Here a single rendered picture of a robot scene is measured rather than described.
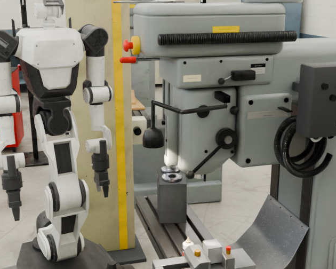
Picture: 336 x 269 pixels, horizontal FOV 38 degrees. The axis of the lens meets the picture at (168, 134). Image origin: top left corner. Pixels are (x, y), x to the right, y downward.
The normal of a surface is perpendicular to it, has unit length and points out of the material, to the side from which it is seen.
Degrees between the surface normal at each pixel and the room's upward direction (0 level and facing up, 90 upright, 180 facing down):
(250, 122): 90
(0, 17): 90
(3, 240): 0
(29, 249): 0
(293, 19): 90
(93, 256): 0
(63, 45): 90
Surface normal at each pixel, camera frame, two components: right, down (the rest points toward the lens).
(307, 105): -0.96, 0.07
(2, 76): 0.44, 0.22
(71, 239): 0.24, -0.70
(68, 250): 0.46, 0.50
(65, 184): 0.43, -0.16
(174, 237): 0.00, -0.96
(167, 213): 0.07, 0.28
